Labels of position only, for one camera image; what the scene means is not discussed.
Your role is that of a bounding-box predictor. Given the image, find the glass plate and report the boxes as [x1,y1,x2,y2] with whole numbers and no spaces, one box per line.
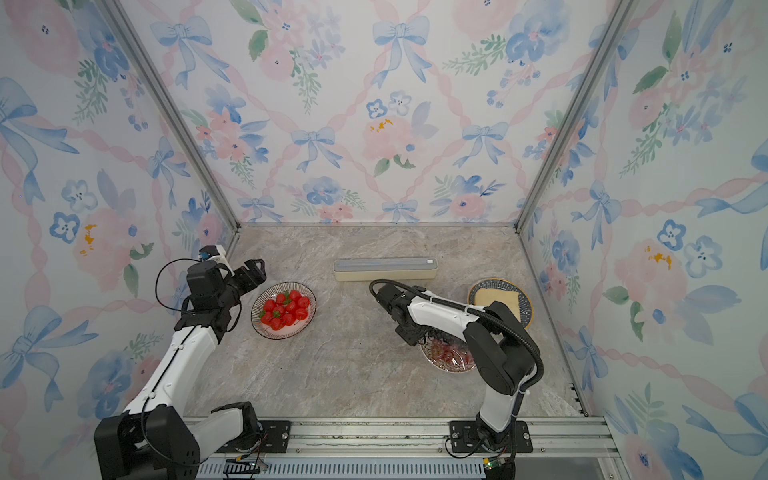
[251,282,317,340]

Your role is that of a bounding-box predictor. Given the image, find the plastic wrap dispenser box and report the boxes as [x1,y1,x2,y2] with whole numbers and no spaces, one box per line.
[333,257,438,282]

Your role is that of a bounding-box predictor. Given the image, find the patterned fruit plate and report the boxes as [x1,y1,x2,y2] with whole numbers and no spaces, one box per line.
[419,332,478,374]

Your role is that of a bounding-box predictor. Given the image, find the blue yellow-rimmed plate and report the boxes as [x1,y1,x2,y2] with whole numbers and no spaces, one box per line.
[467,277,535,330]

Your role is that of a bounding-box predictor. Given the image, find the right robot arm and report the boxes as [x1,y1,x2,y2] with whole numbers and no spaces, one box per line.
[369,279,544,454]

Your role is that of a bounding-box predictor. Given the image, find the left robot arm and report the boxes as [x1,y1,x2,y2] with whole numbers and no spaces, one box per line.
[94,255,267,479]

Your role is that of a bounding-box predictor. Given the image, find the red strawberries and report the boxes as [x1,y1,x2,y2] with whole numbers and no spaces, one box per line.
[256,289,315,333]

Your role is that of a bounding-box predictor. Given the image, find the red grapes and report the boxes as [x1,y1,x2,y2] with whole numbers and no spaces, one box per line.
[422,339,475,373]

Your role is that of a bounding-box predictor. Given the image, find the bread slices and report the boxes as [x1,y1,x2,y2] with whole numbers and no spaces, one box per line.
[472,288,521,322]

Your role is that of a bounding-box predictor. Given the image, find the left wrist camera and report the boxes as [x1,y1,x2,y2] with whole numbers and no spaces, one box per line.
[199,244,234,274]

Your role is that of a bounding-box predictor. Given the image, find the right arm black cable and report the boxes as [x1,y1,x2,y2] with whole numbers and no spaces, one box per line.
[368,278,545,475]

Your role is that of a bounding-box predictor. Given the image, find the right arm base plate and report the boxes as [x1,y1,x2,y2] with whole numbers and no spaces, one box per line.
[447,420,534,455]

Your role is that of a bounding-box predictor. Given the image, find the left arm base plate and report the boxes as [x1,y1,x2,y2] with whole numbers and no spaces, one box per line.
[217,420,292,455]

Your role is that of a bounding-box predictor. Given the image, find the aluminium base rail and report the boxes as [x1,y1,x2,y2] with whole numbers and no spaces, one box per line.
[194,417,629,479]

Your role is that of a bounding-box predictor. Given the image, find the left aluminium corner post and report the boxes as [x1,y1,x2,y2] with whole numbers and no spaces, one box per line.
[96,1,240,233]

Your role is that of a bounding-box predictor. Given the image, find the aluminium corner post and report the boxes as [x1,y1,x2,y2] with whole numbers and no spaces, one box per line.
[96,1,240,233]
[515,0,636,236]

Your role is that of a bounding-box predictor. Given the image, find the right aluminium corner post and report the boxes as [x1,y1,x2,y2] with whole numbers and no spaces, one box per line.
[515,0,636,236]

